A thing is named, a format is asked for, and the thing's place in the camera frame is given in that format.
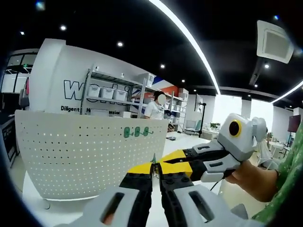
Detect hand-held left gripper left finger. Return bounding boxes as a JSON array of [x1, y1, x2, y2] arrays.
[[55, 162, 153, 227]]

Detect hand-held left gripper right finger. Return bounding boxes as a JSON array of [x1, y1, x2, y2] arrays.
[[156, 163, 265, 227]]

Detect white perforated mounting plate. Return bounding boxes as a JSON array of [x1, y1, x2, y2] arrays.
[[14, 109, 170, 210]]

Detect person's right hand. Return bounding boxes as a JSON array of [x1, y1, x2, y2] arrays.
[[225, 160, 266, 197]]

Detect pale green office chair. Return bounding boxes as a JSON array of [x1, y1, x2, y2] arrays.
[[184, 119, 202, 135]]

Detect white chair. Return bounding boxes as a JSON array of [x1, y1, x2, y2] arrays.
[[257, 140, 280, 170]]

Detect screen on black tripod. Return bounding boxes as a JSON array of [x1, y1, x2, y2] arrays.
[[194, 94, 207, 138]]

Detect green patterned shirt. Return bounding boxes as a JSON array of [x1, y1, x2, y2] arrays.
[[251, 119, 303, 224]]

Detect short ceiling light strip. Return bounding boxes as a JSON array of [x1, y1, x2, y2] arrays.
[[271, 80, 303, 104]]

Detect grey metal shelf rack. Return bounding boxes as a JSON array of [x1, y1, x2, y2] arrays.
[[80, 63, 149, 119]]

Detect stack of white boxes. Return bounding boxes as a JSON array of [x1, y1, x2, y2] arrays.
[[139, 73, 156, 87]]

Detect white storage bin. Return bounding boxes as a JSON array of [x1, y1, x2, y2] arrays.
[[87, 85, 101, 97], [101, 87, 115, 99], [114, 89, 128, 100]]

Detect white ceiling air conditioner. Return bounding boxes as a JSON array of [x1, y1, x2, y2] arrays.
[[257, 20, 294, 64]]

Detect dark desk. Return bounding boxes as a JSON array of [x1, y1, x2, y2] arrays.
[[0, 113, 21, 167]]

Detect ceiling spotlights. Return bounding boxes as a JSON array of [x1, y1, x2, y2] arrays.
[[20, 25, 270, 97]]

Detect black computer monitor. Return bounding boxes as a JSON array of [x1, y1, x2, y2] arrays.
[[1, 92, 19, 112]]

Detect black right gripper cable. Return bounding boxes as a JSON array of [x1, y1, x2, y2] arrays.
[[209, 178, 224, 191]]

